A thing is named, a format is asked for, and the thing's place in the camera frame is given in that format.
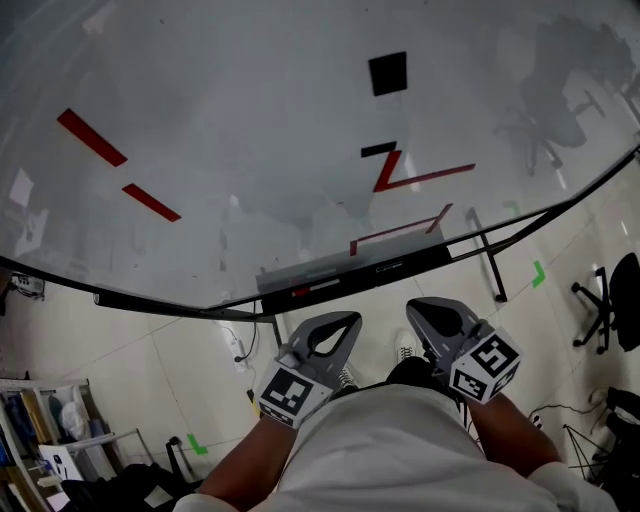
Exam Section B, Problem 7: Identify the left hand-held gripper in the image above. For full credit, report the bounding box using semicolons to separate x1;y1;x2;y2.
257;311;362;430

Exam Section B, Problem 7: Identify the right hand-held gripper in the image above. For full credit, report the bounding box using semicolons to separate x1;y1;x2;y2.
406;297;523;405

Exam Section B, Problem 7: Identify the person's left forearm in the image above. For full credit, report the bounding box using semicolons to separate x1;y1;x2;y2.
199;414;301;511

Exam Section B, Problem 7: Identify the person's right forearm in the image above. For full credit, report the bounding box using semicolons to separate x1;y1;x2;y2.
469;392;561;476

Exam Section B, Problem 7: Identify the person's right white shoe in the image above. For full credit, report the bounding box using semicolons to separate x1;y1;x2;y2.
394;328;419;366

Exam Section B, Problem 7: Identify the white power strip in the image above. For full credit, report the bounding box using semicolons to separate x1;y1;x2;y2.
227;337;251;374

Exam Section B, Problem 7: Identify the person's white shirt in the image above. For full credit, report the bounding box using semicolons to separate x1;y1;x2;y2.
172;383;621;512

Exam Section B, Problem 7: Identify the black tripod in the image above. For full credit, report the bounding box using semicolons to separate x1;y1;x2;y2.
562;424;614;484

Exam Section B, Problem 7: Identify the black office chair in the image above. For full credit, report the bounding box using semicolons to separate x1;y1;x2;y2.
571;252;640;356
59;435;204;512

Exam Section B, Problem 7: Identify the black equipment bag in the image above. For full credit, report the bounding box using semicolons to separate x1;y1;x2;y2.
604;387;640;451

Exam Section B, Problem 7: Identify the red tape strip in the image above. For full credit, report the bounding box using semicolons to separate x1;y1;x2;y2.
56;108;129;168
121;183;182;223

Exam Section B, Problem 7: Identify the white plastic bag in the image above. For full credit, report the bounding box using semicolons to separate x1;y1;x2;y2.
59;402;91;441

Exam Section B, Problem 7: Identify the grey metal shelf rack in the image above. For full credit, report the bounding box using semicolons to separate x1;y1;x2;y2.
0;377;151;512

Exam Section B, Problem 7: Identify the white printed box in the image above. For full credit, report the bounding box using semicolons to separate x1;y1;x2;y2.
38;443;84;481

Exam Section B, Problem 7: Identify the grey box device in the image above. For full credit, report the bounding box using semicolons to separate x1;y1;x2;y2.
12;273;46;301

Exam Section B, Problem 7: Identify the black power cable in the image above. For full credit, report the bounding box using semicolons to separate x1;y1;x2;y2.
233;299;259;362

